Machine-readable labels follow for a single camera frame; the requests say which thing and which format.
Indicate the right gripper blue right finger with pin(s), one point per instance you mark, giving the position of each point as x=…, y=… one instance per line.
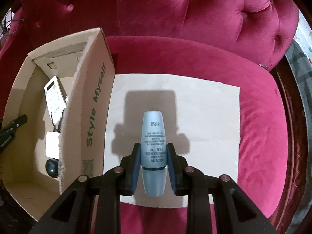
x=171, y=163

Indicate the cardboard sheet mat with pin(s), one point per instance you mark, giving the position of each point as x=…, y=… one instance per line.
x=201, y=119

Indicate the cardboard box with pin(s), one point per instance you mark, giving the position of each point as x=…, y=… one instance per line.
x=64, y=88

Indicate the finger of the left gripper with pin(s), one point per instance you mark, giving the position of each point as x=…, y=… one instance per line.
x=8, y=133

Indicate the metal carabiner with black cord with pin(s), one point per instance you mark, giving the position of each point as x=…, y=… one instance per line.
x=57, y=126

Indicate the white air conditioner remote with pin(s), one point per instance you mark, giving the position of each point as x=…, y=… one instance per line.
x=54, y=98

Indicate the light blue cosmetic bottle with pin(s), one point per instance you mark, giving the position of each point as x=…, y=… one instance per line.
x=153, y=154

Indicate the white USB wall charger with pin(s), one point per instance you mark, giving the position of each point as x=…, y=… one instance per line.
x=52, y=148

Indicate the grey plaid cloth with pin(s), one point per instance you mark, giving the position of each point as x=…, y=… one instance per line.
x=300, y=97

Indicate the crimson velvet tufted armchair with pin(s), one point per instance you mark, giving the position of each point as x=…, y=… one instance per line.
x=237, y=42

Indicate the blue oval key fob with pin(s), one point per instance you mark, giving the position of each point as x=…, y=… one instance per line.
x=52, y=167

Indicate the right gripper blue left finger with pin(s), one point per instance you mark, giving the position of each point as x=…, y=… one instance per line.
x=135, y=163

